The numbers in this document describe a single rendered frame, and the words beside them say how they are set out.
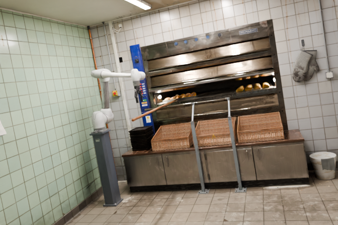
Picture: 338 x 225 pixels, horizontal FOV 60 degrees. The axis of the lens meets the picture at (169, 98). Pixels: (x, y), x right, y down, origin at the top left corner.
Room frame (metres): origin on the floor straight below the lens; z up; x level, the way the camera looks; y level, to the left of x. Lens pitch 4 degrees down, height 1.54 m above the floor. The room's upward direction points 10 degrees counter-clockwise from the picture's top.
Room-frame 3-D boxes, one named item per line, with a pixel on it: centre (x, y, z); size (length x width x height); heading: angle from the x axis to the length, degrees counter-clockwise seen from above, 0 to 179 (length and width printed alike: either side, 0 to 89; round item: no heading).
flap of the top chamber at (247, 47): (4.25, -0.62, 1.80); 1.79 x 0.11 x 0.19; 72
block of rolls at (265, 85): (4.49, -1.31, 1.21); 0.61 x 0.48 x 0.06; 162
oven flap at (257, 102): (4.25, -0.62, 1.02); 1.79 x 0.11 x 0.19; 72
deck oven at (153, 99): (5.18, -0.83, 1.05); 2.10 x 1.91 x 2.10; 72
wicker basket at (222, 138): (3.99, -0.56, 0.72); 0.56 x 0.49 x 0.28; 71
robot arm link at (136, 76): (3.70, 0.37, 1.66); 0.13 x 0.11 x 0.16; 159
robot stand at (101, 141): (3.89, 0.99, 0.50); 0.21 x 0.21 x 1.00; 70
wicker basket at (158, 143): (4.18, 0.02, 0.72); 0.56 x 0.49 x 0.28; 71
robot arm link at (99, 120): (3.90, 0.98, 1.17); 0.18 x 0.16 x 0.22; 159
